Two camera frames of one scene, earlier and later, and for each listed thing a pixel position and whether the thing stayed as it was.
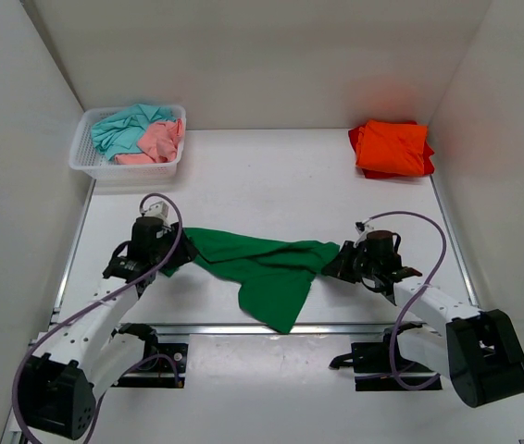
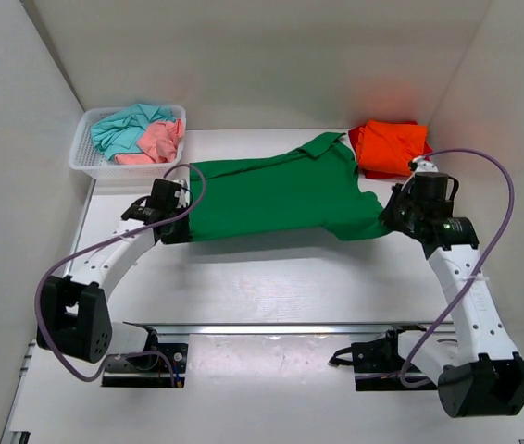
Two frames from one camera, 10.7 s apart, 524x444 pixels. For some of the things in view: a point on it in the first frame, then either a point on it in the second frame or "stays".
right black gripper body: [355, 264] -> [401, 211]
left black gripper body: [164, 249] -> [180, 232]
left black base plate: [164, 367] stays
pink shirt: [158, 145] stays
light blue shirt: [118, 134] stays
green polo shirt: [273, 277] -> [309, 191]
